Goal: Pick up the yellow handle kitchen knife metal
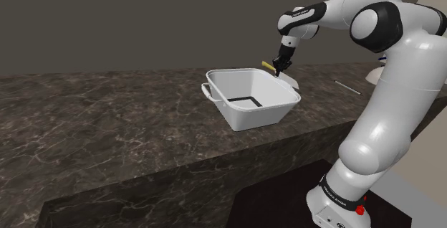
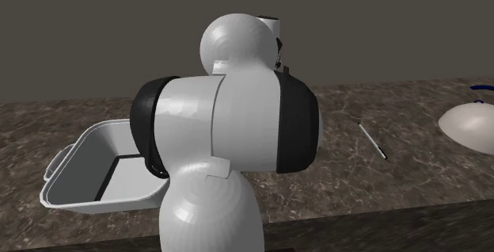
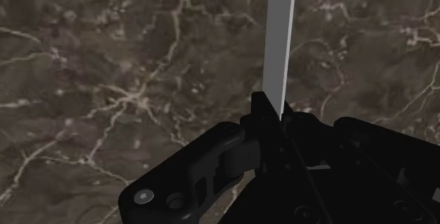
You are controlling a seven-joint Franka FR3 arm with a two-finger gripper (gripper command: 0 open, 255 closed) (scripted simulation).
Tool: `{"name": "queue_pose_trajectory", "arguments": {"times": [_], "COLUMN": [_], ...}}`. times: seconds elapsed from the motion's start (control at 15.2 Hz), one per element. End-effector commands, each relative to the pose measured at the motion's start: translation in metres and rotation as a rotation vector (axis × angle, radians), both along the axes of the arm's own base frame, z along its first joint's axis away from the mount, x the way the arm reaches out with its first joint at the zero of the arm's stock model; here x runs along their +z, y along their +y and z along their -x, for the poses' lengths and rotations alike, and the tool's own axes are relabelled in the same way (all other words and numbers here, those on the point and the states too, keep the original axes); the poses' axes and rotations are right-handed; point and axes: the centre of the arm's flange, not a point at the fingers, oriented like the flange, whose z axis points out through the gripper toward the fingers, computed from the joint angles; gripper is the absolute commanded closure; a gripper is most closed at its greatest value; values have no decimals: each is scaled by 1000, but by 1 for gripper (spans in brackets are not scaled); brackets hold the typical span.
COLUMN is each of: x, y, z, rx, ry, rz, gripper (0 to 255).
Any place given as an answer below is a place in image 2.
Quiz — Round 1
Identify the white pen with black tip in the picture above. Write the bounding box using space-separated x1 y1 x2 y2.
357 121 390 163

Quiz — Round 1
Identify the white square bin with handles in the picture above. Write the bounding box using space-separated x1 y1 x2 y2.
40 118 170 215

